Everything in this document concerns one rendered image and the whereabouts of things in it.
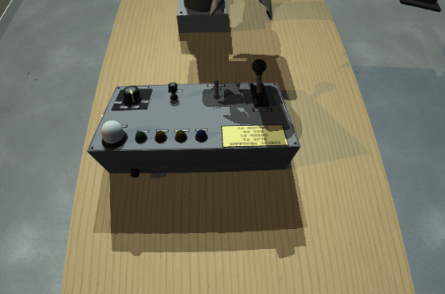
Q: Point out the dark grey control console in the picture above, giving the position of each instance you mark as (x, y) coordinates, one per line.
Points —
(204, 128)

